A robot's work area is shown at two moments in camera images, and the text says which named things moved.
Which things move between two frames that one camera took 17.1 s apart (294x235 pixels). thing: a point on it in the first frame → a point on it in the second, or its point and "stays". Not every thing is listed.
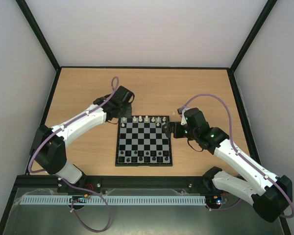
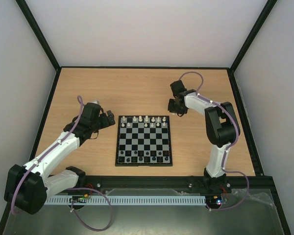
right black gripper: [171, 129] → [176, 97]
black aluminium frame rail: [92, 184] stays
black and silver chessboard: [141, 141] stays
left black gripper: [129, 111] → [111, 117]
